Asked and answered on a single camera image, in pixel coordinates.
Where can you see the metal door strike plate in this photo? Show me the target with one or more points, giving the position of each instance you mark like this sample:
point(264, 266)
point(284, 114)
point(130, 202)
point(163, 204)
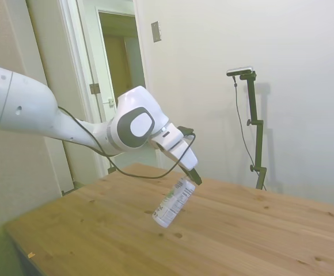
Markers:
point(111, 102)

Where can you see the black jointed camera stand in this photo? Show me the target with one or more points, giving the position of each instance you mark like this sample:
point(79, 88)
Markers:
point(259, 143)

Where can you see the white door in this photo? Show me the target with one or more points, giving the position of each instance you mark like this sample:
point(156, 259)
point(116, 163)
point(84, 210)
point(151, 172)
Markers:
point(54, 57)

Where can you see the metal wall switch plate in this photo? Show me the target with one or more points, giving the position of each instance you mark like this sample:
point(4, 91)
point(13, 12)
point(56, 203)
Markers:
point(156, 31)

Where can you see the white door frame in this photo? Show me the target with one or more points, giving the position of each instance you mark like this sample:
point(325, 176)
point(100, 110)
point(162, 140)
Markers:
point(140, 57)

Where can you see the metal door hinge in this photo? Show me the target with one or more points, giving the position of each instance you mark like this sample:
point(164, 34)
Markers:
point(94, 88)

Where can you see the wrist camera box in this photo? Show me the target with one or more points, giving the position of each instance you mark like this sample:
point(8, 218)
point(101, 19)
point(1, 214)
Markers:
point(185, 130)

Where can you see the clear water bottle green cap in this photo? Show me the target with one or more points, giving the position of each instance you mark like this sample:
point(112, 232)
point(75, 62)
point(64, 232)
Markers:
point(170, 207)

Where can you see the grey exterior camera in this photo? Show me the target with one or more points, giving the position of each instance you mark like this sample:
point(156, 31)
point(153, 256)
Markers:
point(239, 70)

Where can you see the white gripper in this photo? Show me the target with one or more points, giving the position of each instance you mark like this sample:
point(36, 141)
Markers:
point(175, 143)

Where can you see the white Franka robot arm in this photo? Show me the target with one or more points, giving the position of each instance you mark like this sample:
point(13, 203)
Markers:
point(26, 100)

